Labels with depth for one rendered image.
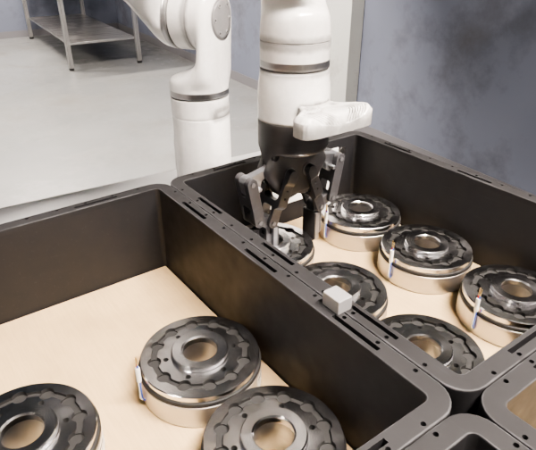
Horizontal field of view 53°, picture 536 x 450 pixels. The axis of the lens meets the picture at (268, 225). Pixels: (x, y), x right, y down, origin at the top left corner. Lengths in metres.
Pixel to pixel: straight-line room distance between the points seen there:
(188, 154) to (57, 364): 0.44
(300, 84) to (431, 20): 2.59
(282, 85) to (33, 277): 0.31
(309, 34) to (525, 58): 2.28
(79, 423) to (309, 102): 0.34
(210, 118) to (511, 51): 2.12
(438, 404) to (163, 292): 0.34
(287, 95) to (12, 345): 0.35
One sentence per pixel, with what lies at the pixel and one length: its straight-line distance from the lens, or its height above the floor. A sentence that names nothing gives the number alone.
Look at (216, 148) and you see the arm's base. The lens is 0.86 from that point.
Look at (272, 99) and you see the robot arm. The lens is 0.53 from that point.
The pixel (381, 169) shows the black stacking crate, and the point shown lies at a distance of 0.74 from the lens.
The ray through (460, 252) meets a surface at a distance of 0.64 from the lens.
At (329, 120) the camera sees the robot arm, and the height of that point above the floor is 1.02.
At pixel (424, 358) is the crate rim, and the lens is 0.38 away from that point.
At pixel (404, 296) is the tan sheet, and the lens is 0.60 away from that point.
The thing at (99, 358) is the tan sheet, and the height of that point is 0.83.
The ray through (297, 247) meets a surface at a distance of 0.60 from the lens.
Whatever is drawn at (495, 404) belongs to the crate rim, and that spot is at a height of 0.93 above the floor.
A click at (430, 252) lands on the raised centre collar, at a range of 0.61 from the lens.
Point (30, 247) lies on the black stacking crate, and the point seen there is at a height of 0.90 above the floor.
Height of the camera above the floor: 1.18
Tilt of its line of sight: 29 degrees down
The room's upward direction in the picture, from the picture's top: straight up
